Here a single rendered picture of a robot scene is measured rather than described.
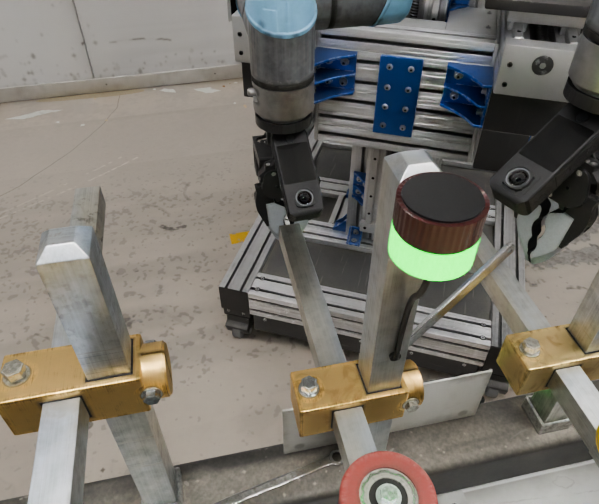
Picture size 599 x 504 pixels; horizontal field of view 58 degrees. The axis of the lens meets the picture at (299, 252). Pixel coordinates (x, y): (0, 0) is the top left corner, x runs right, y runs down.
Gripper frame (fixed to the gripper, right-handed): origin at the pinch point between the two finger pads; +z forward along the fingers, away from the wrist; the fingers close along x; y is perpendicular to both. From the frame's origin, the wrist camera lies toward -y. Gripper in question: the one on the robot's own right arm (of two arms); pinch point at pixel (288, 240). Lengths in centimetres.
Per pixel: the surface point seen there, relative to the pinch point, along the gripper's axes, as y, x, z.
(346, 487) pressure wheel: -40.2, 3.1, -8.8
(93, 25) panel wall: 234, 54, 50
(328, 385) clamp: -28.2, 1.4, -5.0
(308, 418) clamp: -30.6, 4.1, -3.7
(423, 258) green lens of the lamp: -34.9, -2.3, -28.9
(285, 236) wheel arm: -3.0, 1.0, -3.6
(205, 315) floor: 60, 17, 83
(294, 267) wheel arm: -9.3, 1.0, -3.7
